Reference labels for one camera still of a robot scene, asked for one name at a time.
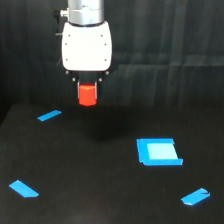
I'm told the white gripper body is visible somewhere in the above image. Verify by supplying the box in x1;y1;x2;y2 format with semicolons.
61;21;118;82

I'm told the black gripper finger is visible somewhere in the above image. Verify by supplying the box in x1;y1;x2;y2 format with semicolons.
77;81;80;99
95;80;102;100

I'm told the red hexagonal block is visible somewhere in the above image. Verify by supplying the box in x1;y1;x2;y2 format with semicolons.
79;84;97;106

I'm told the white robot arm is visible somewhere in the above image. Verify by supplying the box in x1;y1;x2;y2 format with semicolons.
53;0;116;106

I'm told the blue tape strip top left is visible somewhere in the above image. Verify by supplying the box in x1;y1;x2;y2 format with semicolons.
37;110;62;122

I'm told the blue tape strip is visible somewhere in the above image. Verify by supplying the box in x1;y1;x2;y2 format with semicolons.
181;188;210;206
9;180;38;198
37;110;62;122

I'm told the black backdrop curtain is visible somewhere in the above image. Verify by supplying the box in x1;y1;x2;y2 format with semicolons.
0;0;224;120

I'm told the blue tape strip bottom left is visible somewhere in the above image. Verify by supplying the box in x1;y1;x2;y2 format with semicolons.
9;180;38;198

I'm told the blue tape strip bottom right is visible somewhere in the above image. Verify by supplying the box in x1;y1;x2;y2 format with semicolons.
181;188;210;206

